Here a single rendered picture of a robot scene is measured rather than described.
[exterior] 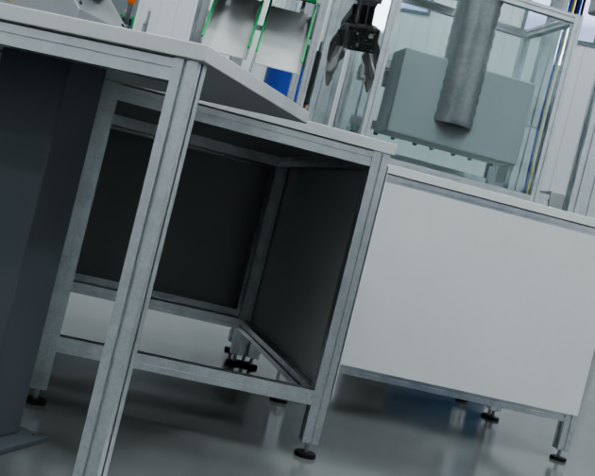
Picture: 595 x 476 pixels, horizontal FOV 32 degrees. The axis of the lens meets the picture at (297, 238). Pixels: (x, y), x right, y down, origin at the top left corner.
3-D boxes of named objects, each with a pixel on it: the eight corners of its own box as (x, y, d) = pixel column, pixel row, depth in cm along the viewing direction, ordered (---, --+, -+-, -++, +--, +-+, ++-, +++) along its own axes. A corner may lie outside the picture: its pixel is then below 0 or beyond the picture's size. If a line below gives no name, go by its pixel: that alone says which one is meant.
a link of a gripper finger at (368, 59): (369, 96, 231) (362, 55, 228) (365, 91, 237) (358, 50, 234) (383, 93, 231) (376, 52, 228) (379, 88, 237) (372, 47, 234)
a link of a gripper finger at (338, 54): (317, 82, 229) (340, 45, 227) (314, 77, 235) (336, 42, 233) (330, 90, 230) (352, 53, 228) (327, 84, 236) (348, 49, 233)
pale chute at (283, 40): (299, 75, 285) (303, 61, 281) (252, 63, 284) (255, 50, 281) (314, 17, 304) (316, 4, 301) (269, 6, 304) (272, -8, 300)
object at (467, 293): (569, 464, 372) (629, 228, 371) (270, 401, 349) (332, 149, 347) (496, 418, 438) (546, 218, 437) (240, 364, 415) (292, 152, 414)
